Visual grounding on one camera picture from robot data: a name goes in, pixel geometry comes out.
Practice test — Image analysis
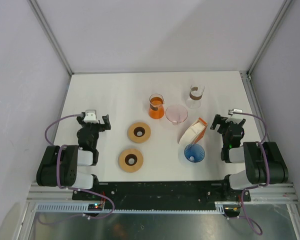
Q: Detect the clear glass carafe brown collar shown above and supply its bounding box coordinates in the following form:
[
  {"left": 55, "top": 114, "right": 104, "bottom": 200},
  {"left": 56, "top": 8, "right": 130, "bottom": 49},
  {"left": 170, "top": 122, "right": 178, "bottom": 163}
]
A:
[{"left": 185, "top": 84, "right": 205, "bottom": 109}]

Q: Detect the wooden dripper ring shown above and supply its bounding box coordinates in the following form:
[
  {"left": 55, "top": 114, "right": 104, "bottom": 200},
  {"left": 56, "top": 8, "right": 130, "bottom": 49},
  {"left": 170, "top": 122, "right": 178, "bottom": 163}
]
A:
[
  {"left": 127, "top": 121, "right": 152, "bottom": 144},
  {"left": 117, "top": 148, "right": 144, "bottom": 173}
]

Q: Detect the blue glass dripper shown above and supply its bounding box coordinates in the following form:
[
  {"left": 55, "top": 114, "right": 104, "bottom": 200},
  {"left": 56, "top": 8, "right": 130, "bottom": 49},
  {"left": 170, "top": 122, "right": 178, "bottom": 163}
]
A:
[{"left": 184, "top": 143, "right": 206, "bottom": 163}]

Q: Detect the orange glass carafe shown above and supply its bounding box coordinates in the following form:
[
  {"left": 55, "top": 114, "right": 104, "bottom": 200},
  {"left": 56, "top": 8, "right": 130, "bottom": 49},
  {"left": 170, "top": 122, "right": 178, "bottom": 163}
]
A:
[{"left": 148, "top": 93, "right": 165, "bottom": 120}]

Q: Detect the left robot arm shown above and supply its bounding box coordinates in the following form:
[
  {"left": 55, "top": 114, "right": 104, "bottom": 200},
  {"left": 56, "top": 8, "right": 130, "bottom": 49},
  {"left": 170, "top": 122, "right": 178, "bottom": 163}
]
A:
[{"left": 36, "top": 110, "right": 111, "bottom": 200}]

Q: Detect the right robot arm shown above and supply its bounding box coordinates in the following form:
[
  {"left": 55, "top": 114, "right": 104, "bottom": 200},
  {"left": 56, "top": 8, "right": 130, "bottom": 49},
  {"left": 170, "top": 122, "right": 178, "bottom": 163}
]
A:
[{"left": 210, "top": 110, "right": 289, "bottom": 201}]

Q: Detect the coffee filter pack orange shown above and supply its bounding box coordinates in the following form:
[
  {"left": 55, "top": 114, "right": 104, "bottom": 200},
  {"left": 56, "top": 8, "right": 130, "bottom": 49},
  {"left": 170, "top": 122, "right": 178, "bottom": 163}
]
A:
[{"left": 178, "top": 117, "right": 208, "bottom": 146}]

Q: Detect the pink glass dripper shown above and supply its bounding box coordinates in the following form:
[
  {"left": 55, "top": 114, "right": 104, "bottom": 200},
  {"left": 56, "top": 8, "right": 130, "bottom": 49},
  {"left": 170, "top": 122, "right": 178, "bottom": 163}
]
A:
[{"left": 165, "top": 104, "right": 188, "bottom": 125}]

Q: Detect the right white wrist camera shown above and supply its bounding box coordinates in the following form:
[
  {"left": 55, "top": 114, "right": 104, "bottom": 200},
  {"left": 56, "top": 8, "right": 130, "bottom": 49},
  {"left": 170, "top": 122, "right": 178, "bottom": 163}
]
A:
[{"left": 225, "top": 108, "right": 243, "bottom": 124}]

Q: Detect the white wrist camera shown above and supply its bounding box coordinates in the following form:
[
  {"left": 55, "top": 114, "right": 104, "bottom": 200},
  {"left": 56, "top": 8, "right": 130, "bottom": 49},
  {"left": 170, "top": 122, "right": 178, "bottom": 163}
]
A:
[
  {"left": 83, "top": 109, "right": 98, "bottom": 124},
  {"left": 225, "top": 108, "right": 243, "bottom": 124}
]

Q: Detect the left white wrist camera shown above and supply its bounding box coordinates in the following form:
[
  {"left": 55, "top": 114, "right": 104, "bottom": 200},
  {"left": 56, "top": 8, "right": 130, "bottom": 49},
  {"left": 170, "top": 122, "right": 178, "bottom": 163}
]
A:
[{"left": 83, "top": 109, "right": 98, "bottom": 124}]

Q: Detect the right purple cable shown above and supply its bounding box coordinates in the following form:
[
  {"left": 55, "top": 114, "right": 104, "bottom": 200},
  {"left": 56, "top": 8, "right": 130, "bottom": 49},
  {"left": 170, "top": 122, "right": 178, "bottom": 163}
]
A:
[{"left": 233, "top": 111, "right": 270, "bottom": 236}]

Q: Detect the purple cable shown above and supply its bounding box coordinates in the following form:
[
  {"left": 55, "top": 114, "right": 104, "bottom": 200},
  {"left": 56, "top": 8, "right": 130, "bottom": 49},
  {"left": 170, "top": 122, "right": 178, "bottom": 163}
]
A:
[
  {"left": 233, "top": 111, "right": 270, "bottom": 236},
  {"left": 37, "top": 112, "right": 115, "bottom": 225}
]

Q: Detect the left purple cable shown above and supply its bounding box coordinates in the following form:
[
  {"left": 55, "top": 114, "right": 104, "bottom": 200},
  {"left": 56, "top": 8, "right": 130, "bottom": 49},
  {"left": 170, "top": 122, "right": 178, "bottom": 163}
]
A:
[{"left": 37, "top": 112, "right": 115, "bottom": 225}]

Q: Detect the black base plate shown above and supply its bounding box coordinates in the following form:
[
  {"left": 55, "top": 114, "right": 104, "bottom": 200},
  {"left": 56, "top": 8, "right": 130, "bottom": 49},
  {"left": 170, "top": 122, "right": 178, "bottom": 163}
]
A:
[{"left": 72, "top": 180, "right": 251, "bottom": 209}]

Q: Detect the grey cable duct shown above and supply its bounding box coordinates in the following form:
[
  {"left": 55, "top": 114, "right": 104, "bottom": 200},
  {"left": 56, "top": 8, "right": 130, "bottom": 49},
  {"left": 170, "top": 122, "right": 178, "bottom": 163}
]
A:
[{"left": 35, "top": 202, "right": 230, "bottom": 214}]

